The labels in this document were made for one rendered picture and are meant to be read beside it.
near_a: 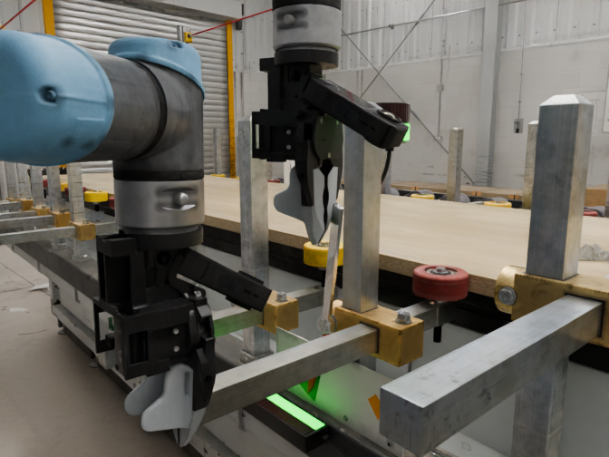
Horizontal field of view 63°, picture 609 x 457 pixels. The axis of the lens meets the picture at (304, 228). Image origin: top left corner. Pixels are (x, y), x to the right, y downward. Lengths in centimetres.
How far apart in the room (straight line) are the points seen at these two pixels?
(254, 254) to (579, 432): 54
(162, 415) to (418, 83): 884
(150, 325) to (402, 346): 33
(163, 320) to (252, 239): 43
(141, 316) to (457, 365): 24
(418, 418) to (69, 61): 28
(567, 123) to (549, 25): 781
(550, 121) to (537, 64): 776
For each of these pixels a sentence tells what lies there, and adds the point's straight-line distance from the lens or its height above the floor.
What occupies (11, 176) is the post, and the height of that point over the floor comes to 93.
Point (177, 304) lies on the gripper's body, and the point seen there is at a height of 96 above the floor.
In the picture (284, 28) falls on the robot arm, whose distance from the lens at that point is 56.
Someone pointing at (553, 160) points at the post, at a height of 108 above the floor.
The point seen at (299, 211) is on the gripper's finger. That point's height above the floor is 102.
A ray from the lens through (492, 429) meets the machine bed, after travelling 89.
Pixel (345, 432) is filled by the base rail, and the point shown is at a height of 70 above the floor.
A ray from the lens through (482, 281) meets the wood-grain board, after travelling 78.
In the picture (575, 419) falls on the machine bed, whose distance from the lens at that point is 82.
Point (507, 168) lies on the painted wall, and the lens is 833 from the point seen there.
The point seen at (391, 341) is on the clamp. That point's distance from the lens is 64.
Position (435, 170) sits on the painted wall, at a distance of 891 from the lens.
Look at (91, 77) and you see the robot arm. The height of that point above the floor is 114.
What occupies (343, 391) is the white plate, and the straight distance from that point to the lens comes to 73.
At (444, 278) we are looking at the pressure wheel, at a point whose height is 91.
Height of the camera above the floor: 110
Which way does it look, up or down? 10 degrees down
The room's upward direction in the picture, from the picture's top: straight up
